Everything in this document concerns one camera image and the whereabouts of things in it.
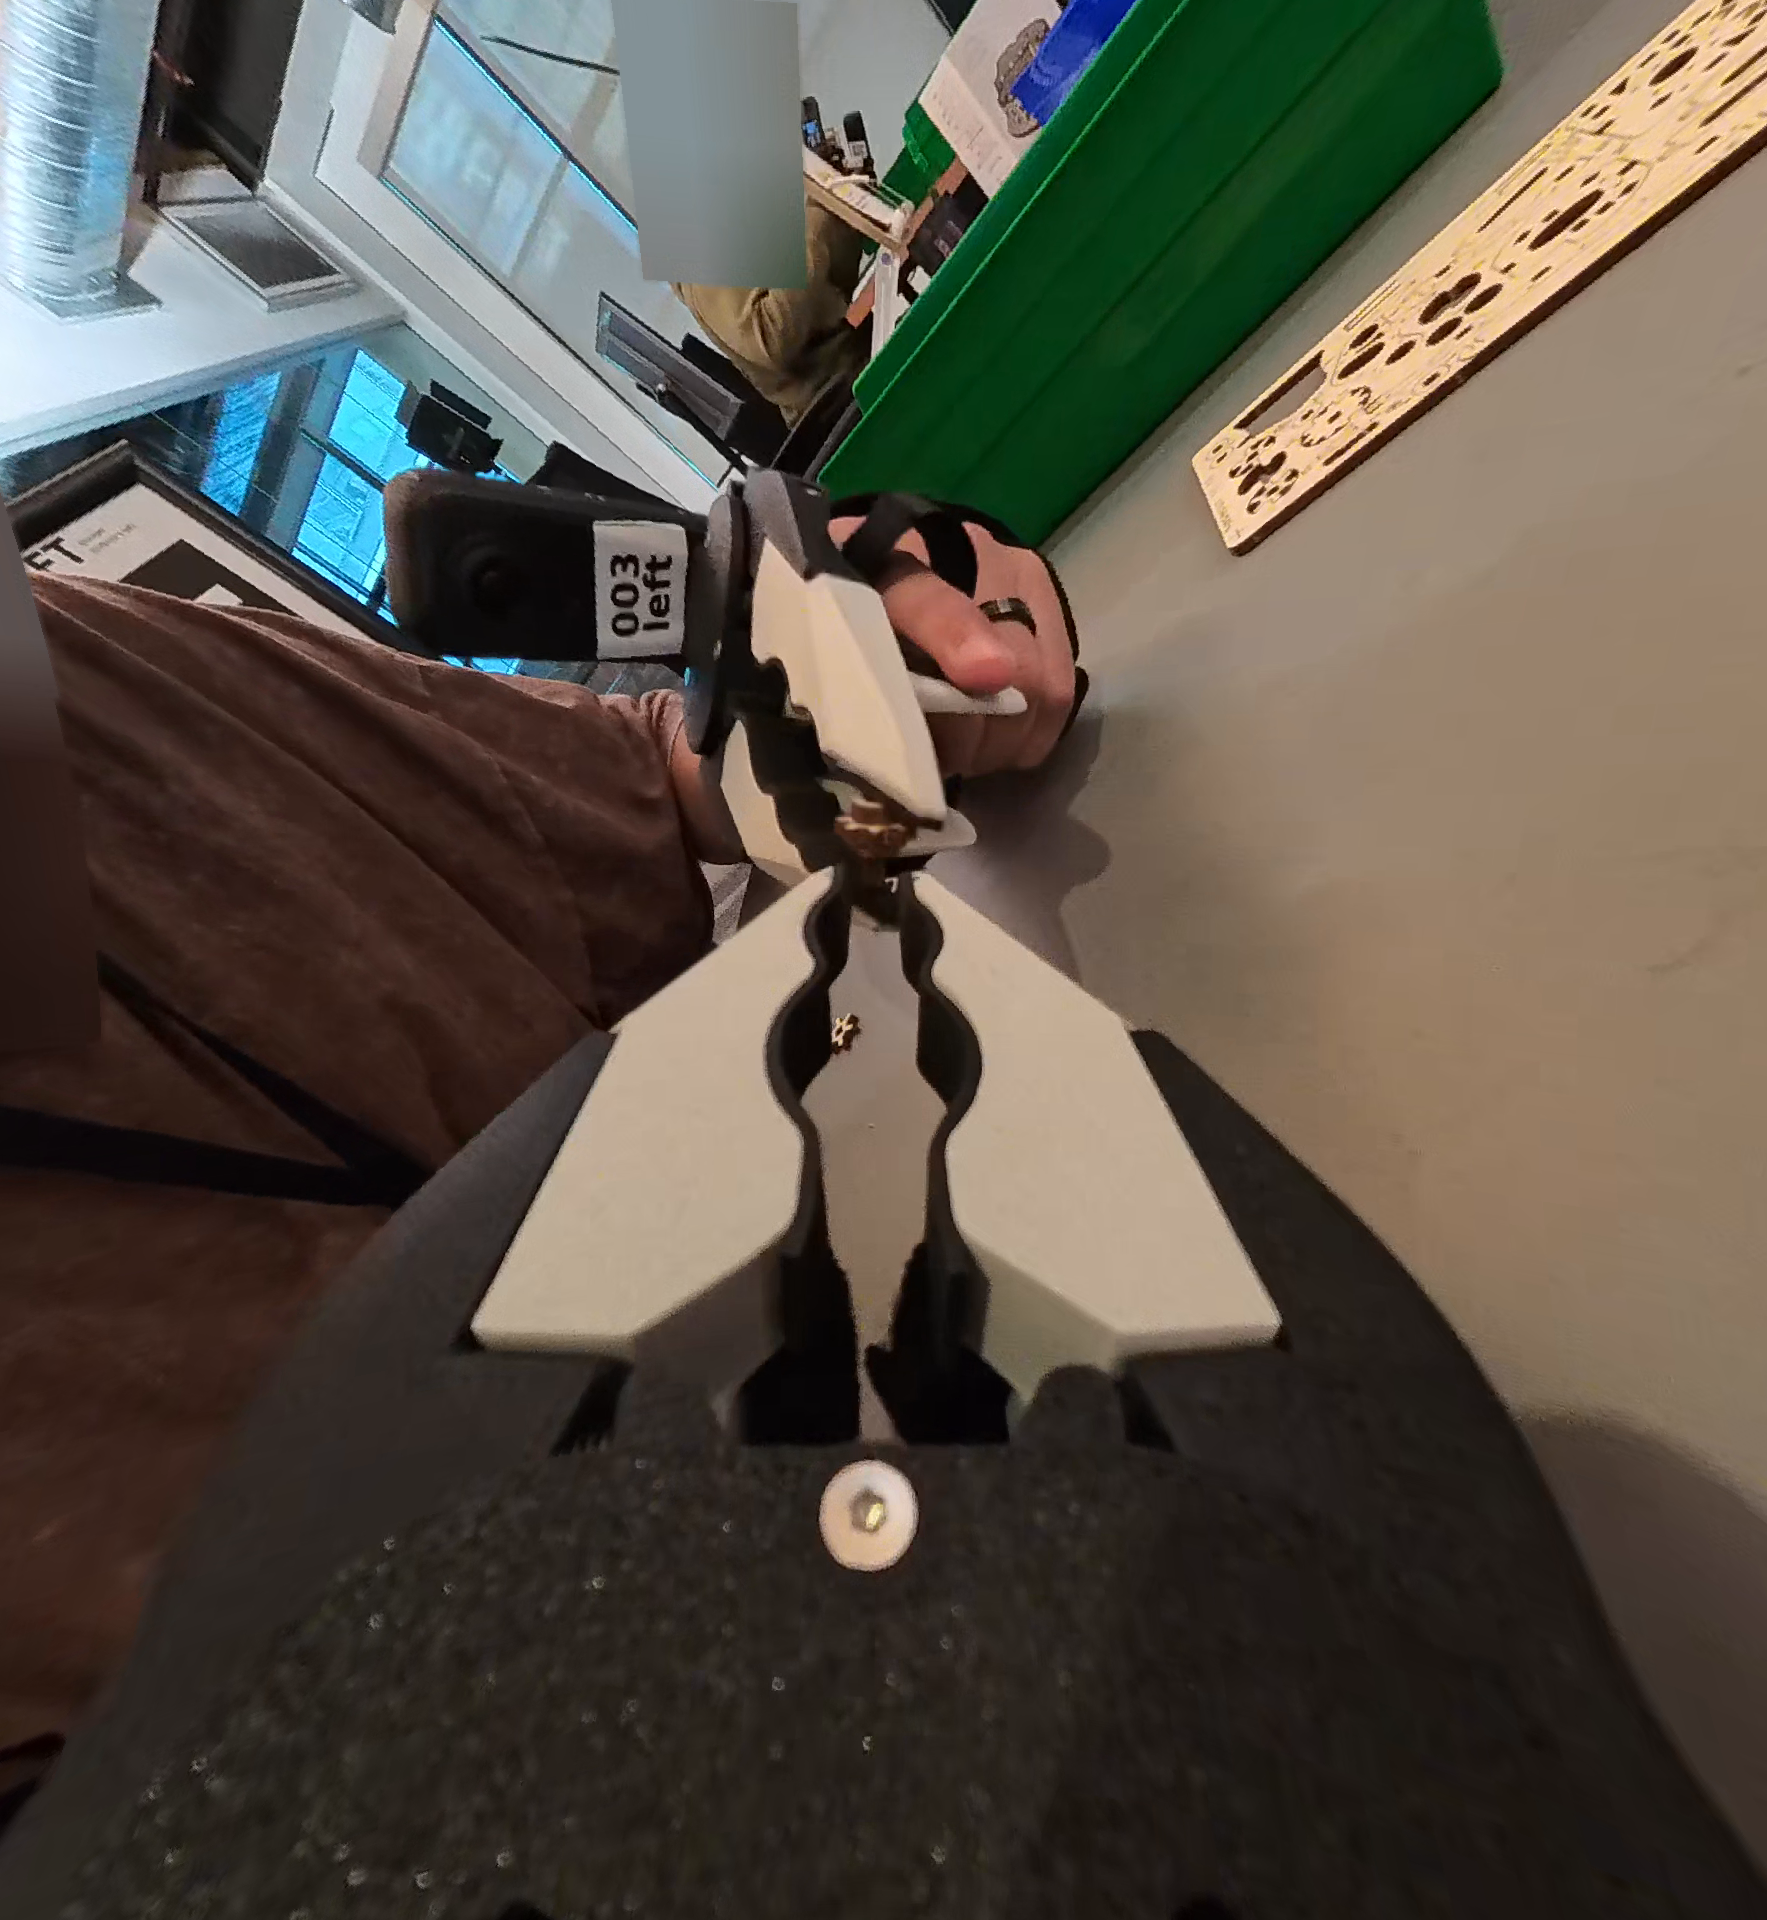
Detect person's left hand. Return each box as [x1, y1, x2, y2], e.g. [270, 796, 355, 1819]
[883, 544, 1080, 783]

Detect laser-cut plywood parts sheet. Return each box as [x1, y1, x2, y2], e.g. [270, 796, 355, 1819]
[1191, 0, 1767, 559]

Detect person's brown clothed torso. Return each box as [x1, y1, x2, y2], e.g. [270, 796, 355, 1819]
[0, 1035, 428, 1794]

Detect silver air duct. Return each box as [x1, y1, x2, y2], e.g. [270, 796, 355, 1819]
[0, 0, 169, 321]

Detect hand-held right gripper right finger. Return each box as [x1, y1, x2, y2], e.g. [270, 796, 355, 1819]
[890, 870, 1287, 1410]

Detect green plastic bin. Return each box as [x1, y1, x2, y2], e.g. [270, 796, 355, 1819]
[814, 0, 1507, 551]

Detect person's left forearm brown sleeve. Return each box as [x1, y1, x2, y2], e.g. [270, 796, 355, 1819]
[34, 572, 746, 1180]

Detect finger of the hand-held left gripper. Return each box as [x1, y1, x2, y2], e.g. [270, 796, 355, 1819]
[751, 544, 961, 844]
[719, 733, 837, 885]

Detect white instruction sheet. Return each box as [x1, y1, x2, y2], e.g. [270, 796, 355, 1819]
[916, 0, 1068, 200]

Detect blue box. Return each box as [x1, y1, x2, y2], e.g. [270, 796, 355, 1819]
[1010, 0, 1173, 140]

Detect cluttered background desk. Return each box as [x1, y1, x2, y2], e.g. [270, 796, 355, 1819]
[798, 94, 977, 289]

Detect large glass window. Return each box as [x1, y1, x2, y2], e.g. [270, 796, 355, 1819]
[376, 12, 646, 289]

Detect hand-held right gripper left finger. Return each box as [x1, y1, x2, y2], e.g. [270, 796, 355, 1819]
[465, 867, 861, 1433]

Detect black desk monitor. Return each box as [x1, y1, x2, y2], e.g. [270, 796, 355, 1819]
[594, 291, 765, 453]

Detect framed black-white poster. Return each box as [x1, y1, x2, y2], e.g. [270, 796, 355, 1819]
[10, 441, 392, 631]

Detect white ceiling vent grille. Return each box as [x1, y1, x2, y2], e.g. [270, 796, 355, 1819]
[160, 192, 361, 311]

